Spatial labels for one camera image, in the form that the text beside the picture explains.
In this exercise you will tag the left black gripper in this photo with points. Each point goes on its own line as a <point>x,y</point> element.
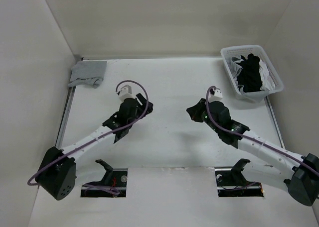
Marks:
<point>142,108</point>

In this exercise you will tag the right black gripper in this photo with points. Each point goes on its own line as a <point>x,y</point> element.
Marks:
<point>195,111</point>

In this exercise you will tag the grey tank top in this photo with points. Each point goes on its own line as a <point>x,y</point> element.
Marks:
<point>89,73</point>

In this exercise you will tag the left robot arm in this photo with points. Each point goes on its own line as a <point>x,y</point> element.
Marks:
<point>60,172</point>

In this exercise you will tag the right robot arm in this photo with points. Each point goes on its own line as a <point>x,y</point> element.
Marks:
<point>293,173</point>

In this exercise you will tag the black tank top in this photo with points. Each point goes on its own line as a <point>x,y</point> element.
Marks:
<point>249,78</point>

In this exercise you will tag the white tank top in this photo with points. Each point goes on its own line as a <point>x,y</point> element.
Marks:
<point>267,82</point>

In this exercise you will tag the light grey garment in basket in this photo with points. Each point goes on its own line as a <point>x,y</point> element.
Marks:
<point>235,66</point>

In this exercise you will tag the white plastic basket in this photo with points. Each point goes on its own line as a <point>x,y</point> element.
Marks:
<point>244,50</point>

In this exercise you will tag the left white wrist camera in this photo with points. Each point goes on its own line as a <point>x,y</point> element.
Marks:
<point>125,92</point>

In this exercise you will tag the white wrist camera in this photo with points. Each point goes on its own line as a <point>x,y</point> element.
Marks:
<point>125,92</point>
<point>215,94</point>

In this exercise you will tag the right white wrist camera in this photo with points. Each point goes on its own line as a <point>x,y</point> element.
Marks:
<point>215,94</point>

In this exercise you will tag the metal table edge rail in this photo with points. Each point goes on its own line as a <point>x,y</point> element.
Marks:
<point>64,120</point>

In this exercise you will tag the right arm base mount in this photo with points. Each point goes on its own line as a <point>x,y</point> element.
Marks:
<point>231,182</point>

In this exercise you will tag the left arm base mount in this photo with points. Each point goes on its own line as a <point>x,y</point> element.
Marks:
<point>112,184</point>

